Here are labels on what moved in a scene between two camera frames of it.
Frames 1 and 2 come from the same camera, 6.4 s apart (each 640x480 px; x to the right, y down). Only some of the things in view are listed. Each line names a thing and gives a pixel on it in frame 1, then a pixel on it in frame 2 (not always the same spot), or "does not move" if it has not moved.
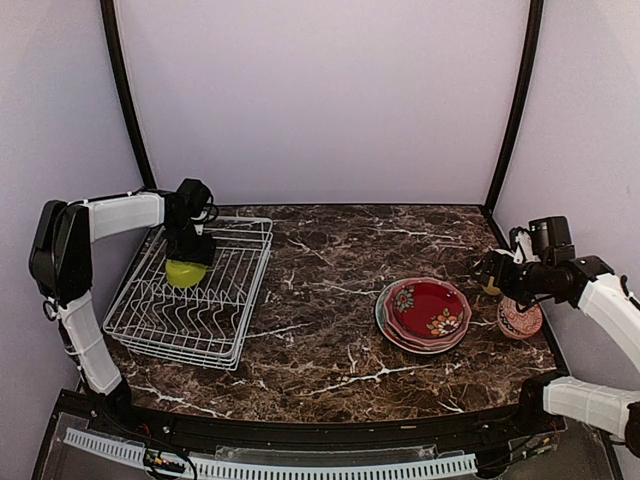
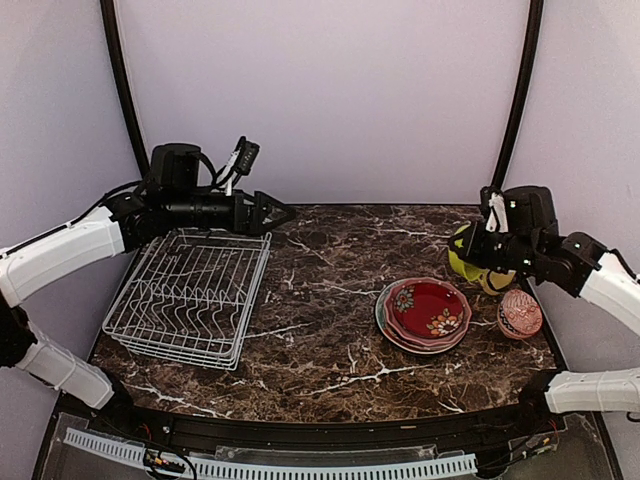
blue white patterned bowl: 515,323 does not move
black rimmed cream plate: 421,351 does not move
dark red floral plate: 426,311 does not move
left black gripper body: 184,242 to 240,223
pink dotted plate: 427,311 does not move
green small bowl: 184,274 to 469,271
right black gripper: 490,261 to 471,248
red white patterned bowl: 520,325 does not move
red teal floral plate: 422,315 does not move
